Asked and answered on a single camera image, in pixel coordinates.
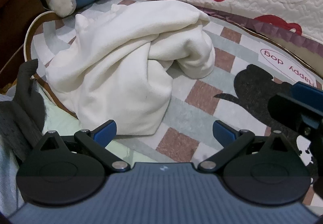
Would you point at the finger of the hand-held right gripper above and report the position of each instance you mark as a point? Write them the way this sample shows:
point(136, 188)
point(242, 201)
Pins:
point(307, 90)
point(285, 109)

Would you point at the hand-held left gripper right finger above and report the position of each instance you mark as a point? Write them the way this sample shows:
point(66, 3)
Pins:
point(223, 131)

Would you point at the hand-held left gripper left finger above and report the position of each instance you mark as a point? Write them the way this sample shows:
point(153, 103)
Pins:
point(106, 130)

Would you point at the cream white sweater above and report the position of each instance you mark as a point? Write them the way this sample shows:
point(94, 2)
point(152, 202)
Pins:
point(113, 62)

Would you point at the checkered play mat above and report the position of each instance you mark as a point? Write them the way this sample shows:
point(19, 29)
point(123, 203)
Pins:
point(201, 113)

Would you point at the dark grey cloth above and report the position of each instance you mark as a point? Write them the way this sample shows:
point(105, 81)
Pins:
point(22, 103)

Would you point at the pale cloth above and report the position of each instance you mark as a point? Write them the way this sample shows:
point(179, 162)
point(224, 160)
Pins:
point(7, 176)

